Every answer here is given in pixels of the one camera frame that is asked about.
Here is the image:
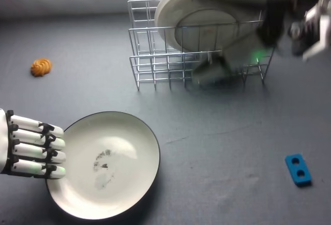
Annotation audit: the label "white backdrop cloth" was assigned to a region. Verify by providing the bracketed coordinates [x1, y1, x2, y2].
[0, 0, 194, 24]

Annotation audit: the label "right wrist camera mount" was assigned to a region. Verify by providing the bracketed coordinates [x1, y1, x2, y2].
[288, 0, 331, 62]

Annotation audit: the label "orange swirl cookie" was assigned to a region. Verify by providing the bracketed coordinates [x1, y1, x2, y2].
[31, 57, 54, 78]

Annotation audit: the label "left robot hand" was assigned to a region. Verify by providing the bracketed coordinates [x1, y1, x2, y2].
[0, 108, 67, 181]

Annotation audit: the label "silver wire dish rack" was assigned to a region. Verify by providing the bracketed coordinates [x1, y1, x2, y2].
[125, 0, 277, 92]

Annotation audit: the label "blue block two holes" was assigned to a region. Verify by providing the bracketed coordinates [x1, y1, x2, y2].
[284, 153, 313, 188]

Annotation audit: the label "white plate black rim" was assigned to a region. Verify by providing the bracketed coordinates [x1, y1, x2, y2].
[45, 110, 161, 221]
[154, 0, 263, 55]

